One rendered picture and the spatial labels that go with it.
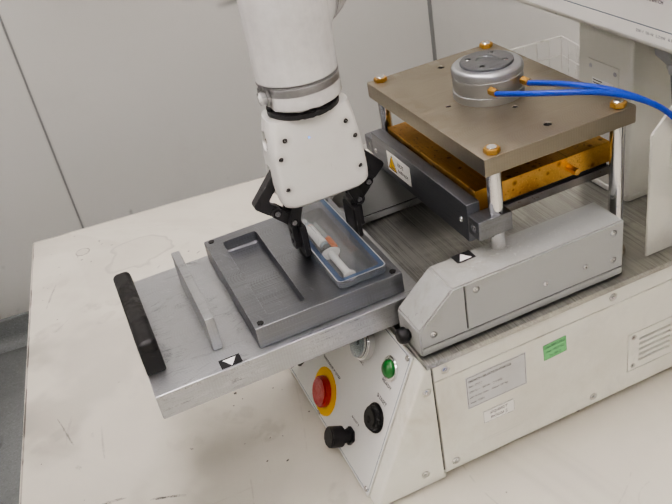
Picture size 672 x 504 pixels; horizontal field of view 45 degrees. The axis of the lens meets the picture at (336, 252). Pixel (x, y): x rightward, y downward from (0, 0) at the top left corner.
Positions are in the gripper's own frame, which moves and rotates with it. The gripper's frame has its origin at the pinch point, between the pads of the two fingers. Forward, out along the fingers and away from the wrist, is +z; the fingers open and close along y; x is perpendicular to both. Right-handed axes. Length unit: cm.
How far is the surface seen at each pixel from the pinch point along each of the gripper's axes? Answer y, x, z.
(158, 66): 7, 155, 26
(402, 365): 0.9, -13.7, 10.6
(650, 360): 31.1, -17.1, 22.5
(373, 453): -4.1, -13.5, 21.3
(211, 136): 16, 154, 51
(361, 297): -0.9, -10.0, 3.1
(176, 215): -9, 66, 26
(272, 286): -8.1, -1.8, 3.4
